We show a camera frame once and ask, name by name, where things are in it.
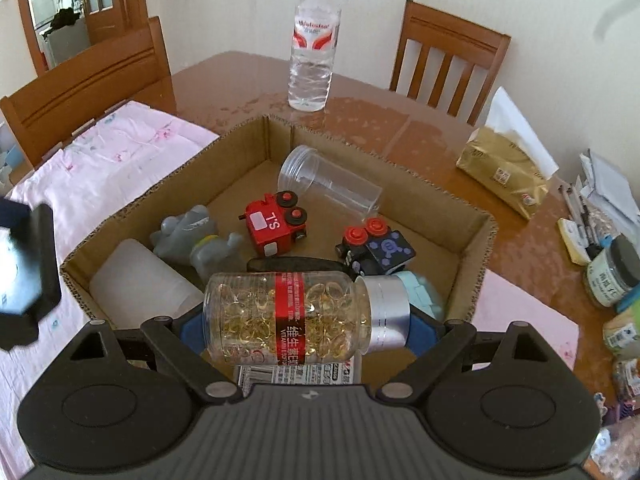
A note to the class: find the wooden door frame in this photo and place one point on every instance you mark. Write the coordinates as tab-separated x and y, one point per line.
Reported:
30	20

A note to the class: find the translucent white plastic container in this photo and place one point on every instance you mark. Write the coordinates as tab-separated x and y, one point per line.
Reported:
135	280

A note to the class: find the pile of white papers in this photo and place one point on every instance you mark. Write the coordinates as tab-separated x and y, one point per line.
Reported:
610	180

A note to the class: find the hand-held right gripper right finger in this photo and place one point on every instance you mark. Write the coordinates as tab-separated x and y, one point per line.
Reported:
422	334

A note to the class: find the grey rubber toy figure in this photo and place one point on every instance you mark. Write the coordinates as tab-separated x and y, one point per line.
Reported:
185	230

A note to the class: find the light blue toy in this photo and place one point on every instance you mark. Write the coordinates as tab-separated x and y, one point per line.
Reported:
425	292

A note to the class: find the wooden door with glass panes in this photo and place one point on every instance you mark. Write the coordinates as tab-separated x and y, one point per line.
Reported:
107	20

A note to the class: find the pink floral tablecloth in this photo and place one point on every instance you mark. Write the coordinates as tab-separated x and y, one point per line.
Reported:
125	145

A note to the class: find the golden capsule bottle silver cap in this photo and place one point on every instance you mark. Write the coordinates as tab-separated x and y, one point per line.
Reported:
300	320

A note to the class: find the gold tissue pack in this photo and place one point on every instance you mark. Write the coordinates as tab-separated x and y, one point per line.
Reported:
500	170

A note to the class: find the wooden grooved-back dining chair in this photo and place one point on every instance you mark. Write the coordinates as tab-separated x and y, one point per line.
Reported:
85	95

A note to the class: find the pale blue plastic item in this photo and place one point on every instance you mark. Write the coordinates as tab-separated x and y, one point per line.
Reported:
7	160

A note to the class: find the cardboard box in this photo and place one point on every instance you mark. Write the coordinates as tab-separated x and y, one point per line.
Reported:
425	200

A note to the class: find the white tissue sheet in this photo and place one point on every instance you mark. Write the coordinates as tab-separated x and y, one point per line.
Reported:
520	125

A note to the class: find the white printed packet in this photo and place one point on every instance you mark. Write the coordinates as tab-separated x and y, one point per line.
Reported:
300	374

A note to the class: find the yellow sticky notepad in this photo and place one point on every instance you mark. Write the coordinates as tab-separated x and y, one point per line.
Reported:
572	245

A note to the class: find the black wedge-shaped case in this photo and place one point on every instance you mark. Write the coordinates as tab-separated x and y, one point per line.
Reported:
300	263

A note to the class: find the green-lid small jar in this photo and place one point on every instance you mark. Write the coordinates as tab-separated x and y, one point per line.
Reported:
625	332

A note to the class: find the black toy train red caps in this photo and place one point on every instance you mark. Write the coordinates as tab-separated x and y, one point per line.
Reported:
385	252

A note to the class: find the wooden slatted dining chair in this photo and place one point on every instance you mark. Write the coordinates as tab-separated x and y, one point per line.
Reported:
450	30

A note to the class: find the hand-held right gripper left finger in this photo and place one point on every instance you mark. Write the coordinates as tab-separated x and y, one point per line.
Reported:
192	332

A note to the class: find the clear empty plastic jar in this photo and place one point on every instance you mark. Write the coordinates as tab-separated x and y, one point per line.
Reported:
330	180

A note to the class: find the dark-lid jar with pale label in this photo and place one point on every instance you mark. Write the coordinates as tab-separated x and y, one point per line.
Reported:
612	275

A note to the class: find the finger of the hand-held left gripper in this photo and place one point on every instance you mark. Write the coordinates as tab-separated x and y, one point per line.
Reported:
17	332
10	215

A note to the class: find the clear plastic water bottle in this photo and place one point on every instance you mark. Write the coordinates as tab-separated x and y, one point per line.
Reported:
310	75

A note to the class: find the black square plate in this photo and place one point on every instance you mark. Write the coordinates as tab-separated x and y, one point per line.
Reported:
46	260

